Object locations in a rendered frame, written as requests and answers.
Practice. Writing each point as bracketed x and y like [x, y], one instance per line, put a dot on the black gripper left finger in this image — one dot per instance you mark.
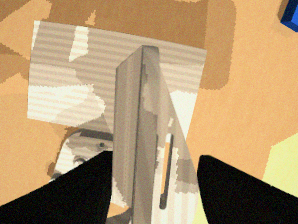
[81, 196]

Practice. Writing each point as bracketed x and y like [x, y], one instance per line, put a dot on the blue rectangular bar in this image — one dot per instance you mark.
[290, 16]

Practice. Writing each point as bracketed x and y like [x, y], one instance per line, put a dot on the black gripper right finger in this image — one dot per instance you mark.
[230, 196]

